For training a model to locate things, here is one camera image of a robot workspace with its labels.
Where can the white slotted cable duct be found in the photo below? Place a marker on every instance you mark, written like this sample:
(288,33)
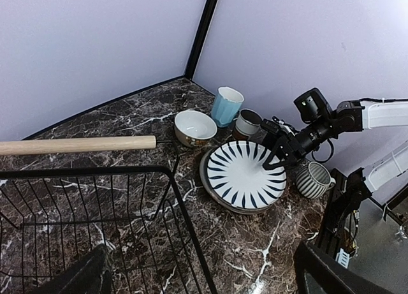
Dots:
(343,258)

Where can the black frame post right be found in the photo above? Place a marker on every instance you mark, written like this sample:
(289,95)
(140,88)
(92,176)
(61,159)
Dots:
(200,37)

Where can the striped round mug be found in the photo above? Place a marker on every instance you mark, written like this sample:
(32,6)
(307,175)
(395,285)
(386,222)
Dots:
(314,180)

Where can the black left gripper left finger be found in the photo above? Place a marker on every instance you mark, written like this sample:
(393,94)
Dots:
(90,274)

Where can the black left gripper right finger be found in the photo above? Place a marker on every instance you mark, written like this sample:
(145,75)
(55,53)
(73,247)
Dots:
(316,272)

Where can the wooden rack handle far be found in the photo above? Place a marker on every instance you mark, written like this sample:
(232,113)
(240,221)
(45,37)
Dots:
(118,143)

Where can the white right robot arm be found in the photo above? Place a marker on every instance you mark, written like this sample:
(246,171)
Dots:
(324,124)

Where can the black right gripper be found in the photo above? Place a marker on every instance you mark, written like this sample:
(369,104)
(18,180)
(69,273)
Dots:
(292,146)

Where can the white steel tumbler cup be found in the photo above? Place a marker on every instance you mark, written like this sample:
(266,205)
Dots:
(246,125)

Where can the grey reindeer plate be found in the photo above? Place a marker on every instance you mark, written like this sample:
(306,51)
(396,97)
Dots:
(220,192)

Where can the light blue faceted mug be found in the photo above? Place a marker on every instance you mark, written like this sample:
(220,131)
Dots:
(226,105)

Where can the black wire dish rack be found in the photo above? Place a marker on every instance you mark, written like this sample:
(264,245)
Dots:
(51,216)

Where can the beige patterned bowl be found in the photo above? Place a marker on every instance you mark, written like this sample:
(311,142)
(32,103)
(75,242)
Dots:
(194,128)

